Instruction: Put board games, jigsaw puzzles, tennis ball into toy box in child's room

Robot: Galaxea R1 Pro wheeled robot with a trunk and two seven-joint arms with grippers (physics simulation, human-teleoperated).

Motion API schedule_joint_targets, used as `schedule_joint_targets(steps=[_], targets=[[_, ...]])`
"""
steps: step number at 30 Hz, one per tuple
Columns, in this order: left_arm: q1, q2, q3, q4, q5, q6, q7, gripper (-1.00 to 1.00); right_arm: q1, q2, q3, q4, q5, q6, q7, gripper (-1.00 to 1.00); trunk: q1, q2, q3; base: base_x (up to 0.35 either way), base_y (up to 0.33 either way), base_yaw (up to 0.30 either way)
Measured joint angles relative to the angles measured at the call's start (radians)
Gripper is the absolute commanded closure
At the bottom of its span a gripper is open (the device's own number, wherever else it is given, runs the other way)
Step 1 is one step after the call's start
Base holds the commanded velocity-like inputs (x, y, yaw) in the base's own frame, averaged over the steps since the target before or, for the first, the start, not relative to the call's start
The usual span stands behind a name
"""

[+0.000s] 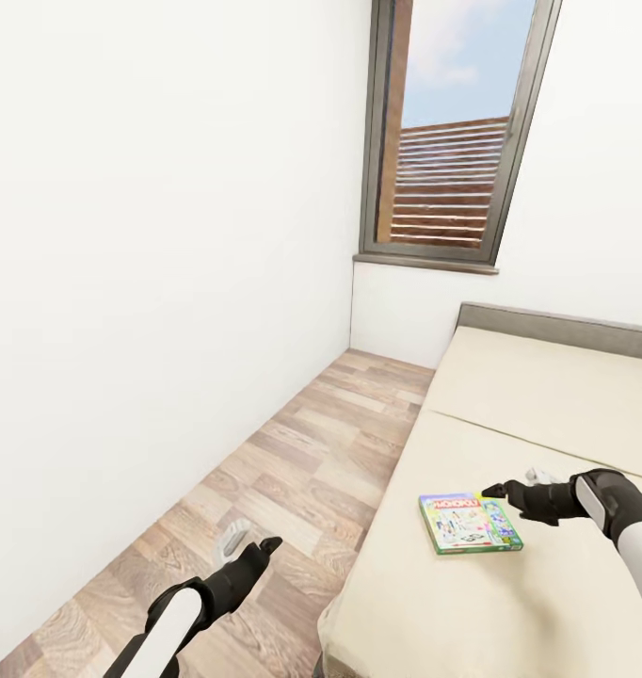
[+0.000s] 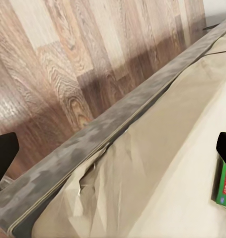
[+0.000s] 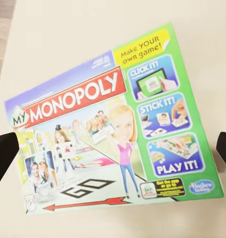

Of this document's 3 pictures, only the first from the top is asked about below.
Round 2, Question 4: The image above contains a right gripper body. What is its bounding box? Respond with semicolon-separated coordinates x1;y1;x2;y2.
506;479;568;526

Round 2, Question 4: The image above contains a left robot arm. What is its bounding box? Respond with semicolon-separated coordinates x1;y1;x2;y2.
103;519;283;678

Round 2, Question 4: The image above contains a board game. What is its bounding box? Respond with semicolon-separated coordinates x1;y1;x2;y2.
418;492;523;555

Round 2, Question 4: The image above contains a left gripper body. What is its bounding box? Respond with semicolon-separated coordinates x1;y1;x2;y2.
217;542;270;618

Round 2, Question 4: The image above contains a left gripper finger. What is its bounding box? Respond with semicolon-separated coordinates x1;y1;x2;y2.
259;536;283;560

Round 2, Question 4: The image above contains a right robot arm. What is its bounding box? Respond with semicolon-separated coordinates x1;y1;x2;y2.
481;466;642;597

